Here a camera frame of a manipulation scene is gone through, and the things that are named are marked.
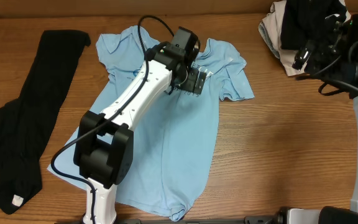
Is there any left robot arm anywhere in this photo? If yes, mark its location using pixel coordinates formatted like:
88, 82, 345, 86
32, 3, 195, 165
73, 27, 206, 223

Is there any beige garment in pile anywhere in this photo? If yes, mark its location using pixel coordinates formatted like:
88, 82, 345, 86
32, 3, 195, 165
262, 0, 352, 77

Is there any grey-blue garment under pile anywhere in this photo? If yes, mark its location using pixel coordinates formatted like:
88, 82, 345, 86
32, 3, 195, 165
258, 22, 280, 58

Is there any black garment on left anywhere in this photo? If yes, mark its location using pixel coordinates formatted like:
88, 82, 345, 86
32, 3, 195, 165
0, 30, 91, 215

